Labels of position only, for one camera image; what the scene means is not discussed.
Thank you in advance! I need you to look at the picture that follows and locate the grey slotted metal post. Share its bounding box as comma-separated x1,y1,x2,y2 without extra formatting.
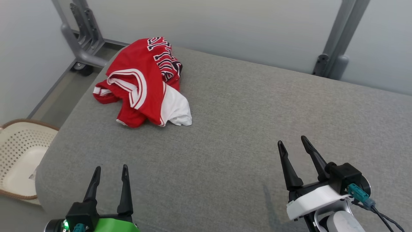
312,0,370,80

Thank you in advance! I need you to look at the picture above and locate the right cable with teal connector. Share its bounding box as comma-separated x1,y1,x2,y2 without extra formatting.
347,184,407,232

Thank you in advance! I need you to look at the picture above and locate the red basketball jersey black lettering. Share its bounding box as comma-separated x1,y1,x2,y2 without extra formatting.
105,36,192,128

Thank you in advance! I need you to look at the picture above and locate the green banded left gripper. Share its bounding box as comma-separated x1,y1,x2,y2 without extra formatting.
83,164,141,232

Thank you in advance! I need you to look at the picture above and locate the cream perforated laundry basket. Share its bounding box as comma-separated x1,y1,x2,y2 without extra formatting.
0,119,60,205

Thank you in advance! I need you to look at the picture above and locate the black caster wheel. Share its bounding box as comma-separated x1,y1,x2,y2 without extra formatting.
71,61,94,77

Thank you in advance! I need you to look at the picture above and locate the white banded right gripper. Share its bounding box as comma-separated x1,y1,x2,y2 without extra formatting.
278,135,352,232

